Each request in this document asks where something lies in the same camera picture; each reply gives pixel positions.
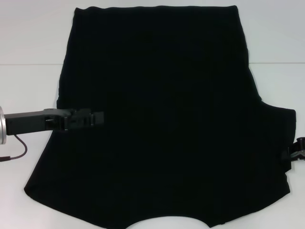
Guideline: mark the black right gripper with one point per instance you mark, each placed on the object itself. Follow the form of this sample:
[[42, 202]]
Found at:
[[301, 145]]

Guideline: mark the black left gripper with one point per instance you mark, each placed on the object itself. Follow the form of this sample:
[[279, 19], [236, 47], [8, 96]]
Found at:
[[28, 122]]

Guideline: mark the black t-shirt with white print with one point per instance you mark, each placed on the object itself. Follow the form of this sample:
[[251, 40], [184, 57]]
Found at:
[[166, 83]]

